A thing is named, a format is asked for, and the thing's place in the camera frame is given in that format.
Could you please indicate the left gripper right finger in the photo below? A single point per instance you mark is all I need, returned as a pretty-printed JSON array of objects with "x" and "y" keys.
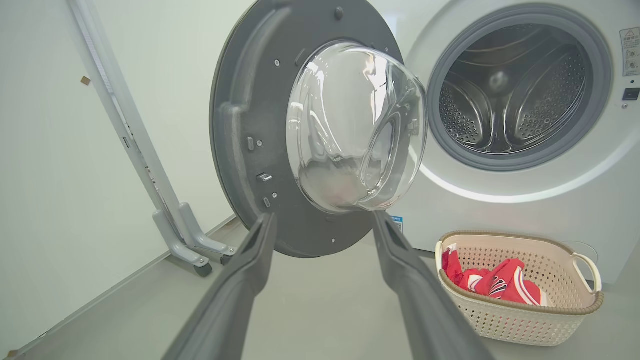
[{"x": 425, "y": 310}]

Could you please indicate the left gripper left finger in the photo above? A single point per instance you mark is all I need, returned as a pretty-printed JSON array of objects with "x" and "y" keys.
[{"x": 230, "y": 310}]

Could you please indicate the red shorts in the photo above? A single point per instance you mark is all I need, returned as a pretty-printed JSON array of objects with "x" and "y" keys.
[{"x": 452, "y": 265}]

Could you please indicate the red jersey with white trim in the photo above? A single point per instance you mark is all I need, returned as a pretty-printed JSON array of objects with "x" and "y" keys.
[{"x": 510, "y": 282}]

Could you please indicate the grey washing machine door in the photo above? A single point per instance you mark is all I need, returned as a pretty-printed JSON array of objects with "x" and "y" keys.
[{"x": 250, "y": 125}]

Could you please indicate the cream perforated laundry basket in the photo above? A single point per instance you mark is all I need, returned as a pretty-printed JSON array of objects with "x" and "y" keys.
[{"x": 525, "y": 320}]

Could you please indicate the white front-load washing machine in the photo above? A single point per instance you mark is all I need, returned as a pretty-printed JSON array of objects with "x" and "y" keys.
[{"x": 550, "y": 200}]

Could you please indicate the grey rubber door seal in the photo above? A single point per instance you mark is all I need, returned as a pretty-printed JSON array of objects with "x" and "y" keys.
[{"x": 435, "y": 120}]

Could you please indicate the steel washing drum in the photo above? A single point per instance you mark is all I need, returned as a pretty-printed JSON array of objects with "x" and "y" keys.
[{"x": 515, "y": 90}]

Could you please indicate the blue energy label sticker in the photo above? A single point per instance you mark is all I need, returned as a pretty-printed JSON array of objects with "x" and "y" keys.
[{"x": 396, "y": 224}]

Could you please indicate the small brown tape square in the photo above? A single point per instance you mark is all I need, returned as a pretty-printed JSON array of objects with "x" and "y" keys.
[{"x": 85, "y": 80}]

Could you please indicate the warning label sticker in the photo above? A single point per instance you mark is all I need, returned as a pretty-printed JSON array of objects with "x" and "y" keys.
[{"x": 631, "y": 52}]

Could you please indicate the grey wheeled partition frame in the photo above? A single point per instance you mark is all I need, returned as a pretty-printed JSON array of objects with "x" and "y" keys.
[{"x": 150, "y": 165}]

